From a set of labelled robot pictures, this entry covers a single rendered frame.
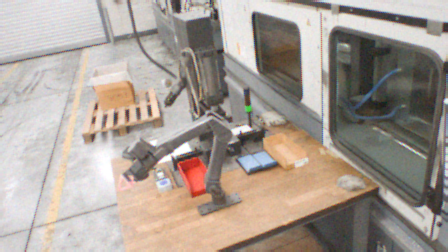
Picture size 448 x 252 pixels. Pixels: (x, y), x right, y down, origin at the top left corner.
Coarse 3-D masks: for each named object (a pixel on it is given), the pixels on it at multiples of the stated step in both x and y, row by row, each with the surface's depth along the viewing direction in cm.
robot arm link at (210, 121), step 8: (208, 112) 142; (200, 120) 140; (208, 120) 136; (216, 120) 136; (184, 128) 140; (192, 128) 139; (200, 128) 139; (208, 128) 139; (216, 128) 138; (224, 128) 138; (168, 136) 141; (176, 136) 139; (184, 136) 139; (192, 136) 140; (224, 136) 140; (232, 136) 140; (160, 144) 138; (168, 144) 139; (176, 144) 140; (168, 152) 140
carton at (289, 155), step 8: (272, 136) 195; (280, 136) 197; (264, 144) 194; (272, 144) 198; (280, 144) 199; (288, 144) 192; (272, 152) 186; (280, 152) 191; (288, 152) 190; (296, 152) 186; (304, 152) 177; (280, 160) 179; (288, 160) 183; (296, 160) 182; (304, 160) 178; (288, 168) 176
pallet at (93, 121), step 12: (144, 96) 525; (96, 108) 537; (120, 108) 494; (132, 108) 488; (144, 108) 482; (156, 108) 476; (96, 120) 467; (108, 120) 461; (120, 120) 456; (132, 120) 450; (144, 120) 448; (156, 120) 452; (84, 132) 437; (96, 132) 439; (120, 132) 446
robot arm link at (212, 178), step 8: (224, 120) 145; (216, 136) 141; (216, 144) 143; (224, 144) 143; (216, 152) 145; (224, 152) 146; (216, 160) 147; (208, 168) 151; (216, 168) 148; (208, 176) 149; (216, 176) 149; (208, 184) 150; (216, 184) 150; (208, 192) 151
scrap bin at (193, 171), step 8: (192, 160) 187; (200, 160) 184; (184, 168) 187; (192, 168) 188; (200, 168) 187; (184, 176) 173; (192, 176) 182; (200, 176) 181; (192, 184) 175; (200, 184) 174; (192, 192) 165; (200, 192) 167
